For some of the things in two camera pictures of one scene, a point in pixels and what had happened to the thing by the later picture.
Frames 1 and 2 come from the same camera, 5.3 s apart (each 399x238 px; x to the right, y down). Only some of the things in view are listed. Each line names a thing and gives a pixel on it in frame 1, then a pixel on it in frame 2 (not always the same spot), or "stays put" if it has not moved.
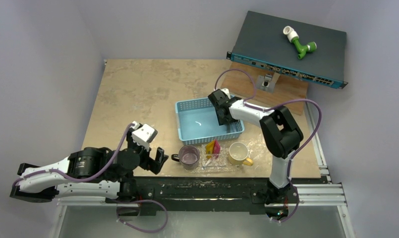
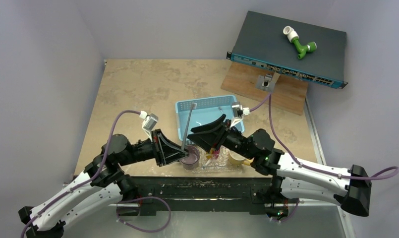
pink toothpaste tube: (216, 148) stays put
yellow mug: (238, 154) stays put
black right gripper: (221, 109) to (222, 138)
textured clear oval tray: (214, 158) stays put
